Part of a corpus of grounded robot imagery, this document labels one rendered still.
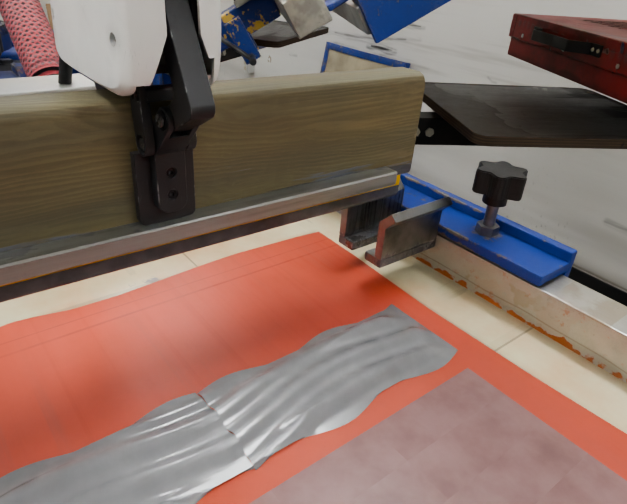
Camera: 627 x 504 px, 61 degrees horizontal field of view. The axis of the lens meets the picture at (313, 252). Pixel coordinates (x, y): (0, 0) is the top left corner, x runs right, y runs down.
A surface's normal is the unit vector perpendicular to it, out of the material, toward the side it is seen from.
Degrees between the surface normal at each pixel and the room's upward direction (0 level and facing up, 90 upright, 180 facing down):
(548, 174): 90
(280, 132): 90
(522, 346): 0
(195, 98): 61
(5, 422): 0
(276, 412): 34
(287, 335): 0
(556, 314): 90
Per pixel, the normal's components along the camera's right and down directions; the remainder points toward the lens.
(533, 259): 0.07, -0.87
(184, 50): 0.57, -0.04
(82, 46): -0.78, 0.25
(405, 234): 0.62, 0.43
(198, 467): 0.32, -0.49
